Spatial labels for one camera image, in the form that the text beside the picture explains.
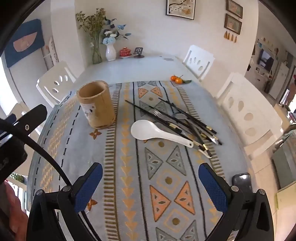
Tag black phone stand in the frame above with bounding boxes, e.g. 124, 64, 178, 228
133, 47, 144, 58

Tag orange mandarin near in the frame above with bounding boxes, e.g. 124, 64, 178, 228
175, 78, 183, 84

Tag steel fork large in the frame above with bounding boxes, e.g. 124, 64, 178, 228
152, 108, 183, 131

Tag framed picture upper right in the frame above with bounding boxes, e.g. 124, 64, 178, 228
226, 0, 243, 19

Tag white plastic rice paddle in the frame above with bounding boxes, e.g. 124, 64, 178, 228
130, 120, 194, 148

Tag person's left hand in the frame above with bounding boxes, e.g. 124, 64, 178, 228
1, 181, 28, 240

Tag framed picture centre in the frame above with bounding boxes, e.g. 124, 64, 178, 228
166, 0, 196, 20

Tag blue wall hanging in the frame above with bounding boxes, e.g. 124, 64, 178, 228
4, 19, 45, 68

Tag white chair far right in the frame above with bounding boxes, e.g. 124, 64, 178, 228
183, 45, 215, 82

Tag black chopstick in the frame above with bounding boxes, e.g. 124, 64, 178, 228
147, 105, 223, 146
159, 98, 217, 135
175, 113, 212, 158

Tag patterned blue table mat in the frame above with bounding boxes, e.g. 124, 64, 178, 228
38, 81, 250, 240

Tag framed picture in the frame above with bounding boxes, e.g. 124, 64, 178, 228
166, 0, 196, 20
224, 14, 242, 35
226, 0, 243, 19

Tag bamboo utensil holder cup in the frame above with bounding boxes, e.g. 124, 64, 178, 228
76, 80, 115, 129

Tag black chopstick longest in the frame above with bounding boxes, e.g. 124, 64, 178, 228
125, 100, 210, 159

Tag framed picture lower right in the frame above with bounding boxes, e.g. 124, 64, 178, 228
224, 14, 242, 35

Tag glass vase green branches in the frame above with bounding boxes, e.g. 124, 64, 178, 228
76, 8, 105, 64

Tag white vase with flowers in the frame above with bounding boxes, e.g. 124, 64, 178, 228
101, 17, 131, 61

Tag orange mandarin far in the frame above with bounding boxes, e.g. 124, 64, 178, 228
171, 75, 177, 81

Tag red lidded bowl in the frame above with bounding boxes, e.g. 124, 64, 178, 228
119, 47, 132, 58

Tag large steel spoon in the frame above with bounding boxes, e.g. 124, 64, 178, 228
175, 113, 222, 145

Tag orange mandarin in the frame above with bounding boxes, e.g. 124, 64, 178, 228
175, 78, 183, 84
171, 75, 177, 81

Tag white chair near right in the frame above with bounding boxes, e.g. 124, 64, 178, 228
216, 72, 283, 159

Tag black cable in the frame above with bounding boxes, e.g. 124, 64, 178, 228
0, 120, 102, 241

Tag wall television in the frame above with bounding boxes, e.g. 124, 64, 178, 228
257, 49, 274, 72

